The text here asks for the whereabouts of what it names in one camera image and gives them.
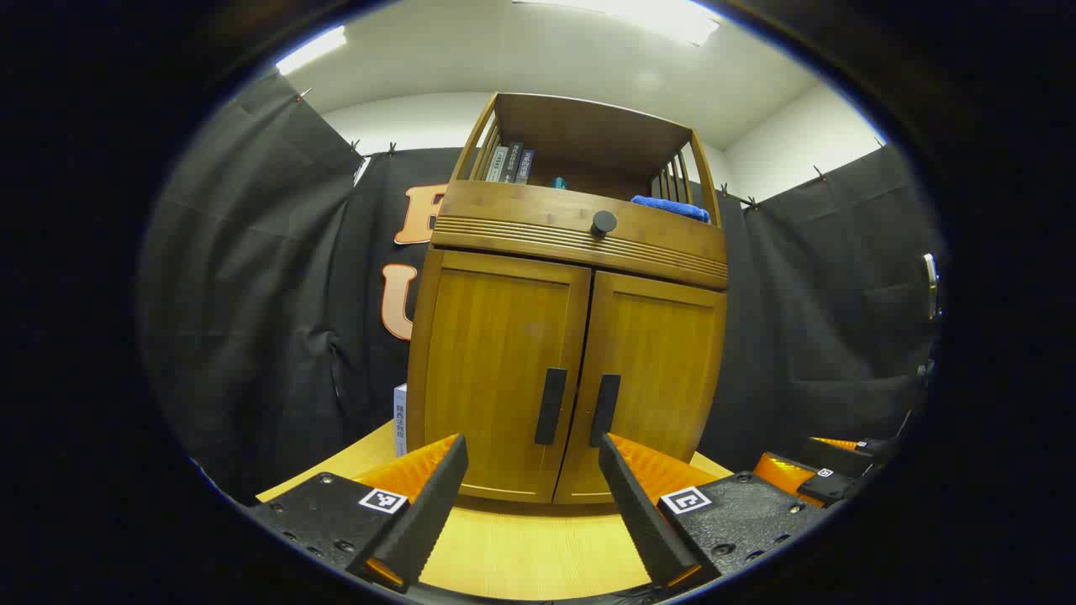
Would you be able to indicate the wooden drawer with black knob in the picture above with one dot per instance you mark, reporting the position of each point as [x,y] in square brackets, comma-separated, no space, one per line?
[521,210]

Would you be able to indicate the black book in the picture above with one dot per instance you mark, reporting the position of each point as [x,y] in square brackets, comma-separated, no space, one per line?
[512,163]

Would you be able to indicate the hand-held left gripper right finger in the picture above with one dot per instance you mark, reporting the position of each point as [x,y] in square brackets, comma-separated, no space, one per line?
[639,512]

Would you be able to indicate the grey book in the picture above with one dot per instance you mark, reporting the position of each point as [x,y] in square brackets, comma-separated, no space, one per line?
[497,165]

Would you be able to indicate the wooden double-door shoe cabinet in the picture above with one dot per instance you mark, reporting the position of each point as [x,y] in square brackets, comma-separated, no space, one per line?
[580,139]

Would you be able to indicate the wooden cabinet door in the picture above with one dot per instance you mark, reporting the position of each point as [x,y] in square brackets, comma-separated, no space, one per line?
[496,361]
[664,361]

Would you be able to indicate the blue towel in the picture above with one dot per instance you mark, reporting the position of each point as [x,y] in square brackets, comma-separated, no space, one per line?
[672,207]

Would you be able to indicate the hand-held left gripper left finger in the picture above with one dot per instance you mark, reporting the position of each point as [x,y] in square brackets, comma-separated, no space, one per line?
[429,512]

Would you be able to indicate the white printed box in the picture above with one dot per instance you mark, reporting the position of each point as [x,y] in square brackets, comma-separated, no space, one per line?
[401,420]

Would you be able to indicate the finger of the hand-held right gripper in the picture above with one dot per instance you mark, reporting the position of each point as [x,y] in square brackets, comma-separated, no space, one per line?
[853,454]
[828,487]

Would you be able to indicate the small ceiling light panel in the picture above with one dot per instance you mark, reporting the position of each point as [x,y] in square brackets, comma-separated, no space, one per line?
[313,50]

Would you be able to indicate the black backdrop cloth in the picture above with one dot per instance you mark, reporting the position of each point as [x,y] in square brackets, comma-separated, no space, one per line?
[252,294]

